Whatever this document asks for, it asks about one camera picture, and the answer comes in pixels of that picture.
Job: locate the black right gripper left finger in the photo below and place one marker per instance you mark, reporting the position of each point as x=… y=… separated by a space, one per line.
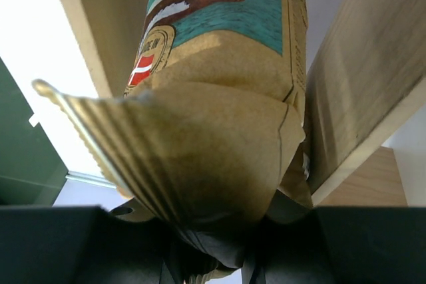
x=83 y=245

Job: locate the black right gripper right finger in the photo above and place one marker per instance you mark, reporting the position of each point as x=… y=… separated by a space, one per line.
x=336 y=245

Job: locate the wooden two-tier shelf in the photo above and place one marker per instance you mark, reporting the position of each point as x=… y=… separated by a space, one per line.
x=367 y=77

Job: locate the large kettle cooked chips bag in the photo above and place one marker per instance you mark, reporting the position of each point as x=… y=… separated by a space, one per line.
x=210 y=126

